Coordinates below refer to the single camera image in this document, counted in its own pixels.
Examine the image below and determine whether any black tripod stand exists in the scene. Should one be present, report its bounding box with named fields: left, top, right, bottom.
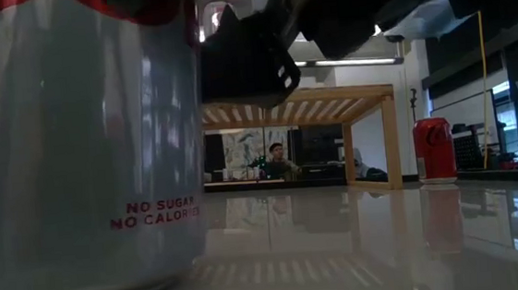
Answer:
left=407, top=86, right=425, bottom=175

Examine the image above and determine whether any silver Diet Coke can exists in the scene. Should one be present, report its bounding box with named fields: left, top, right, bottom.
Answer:
left=0, top=0, right=220, bottom=290

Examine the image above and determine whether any wooden slatted shelf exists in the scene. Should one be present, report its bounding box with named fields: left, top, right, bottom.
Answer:
left=199, top=80, right=404, bottom=206

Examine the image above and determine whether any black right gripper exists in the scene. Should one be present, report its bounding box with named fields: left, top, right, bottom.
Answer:
left=195, top=0, right=423, bottom=114

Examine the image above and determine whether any black cabinet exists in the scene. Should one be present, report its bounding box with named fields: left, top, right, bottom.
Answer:
left=287, top=123, right=349, bottom=183

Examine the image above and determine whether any red black-script Coca-Cola can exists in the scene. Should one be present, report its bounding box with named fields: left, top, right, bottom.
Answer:
left=411, top=115, right=459, bottom=187

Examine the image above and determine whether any person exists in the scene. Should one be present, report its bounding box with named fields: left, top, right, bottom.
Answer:
left=352, top=145, right=389, bottom=181
left=260, top=140, right=304, bottom=184

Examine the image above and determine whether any painted wall panel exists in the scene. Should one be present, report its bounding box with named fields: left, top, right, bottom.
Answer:
left=220, top=124, right=295, bottom=184

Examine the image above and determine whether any white ceiling duct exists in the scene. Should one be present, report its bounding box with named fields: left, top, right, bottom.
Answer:
left=379, top=0, right=481, bottom=44

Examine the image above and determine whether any ceiling light tube fixture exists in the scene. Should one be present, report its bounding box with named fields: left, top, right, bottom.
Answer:
left=292, top=51, right=405, bottom=74

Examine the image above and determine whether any black equipment rack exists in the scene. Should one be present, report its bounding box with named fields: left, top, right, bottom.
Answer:
left=450, top=121, right=488, bottom=173

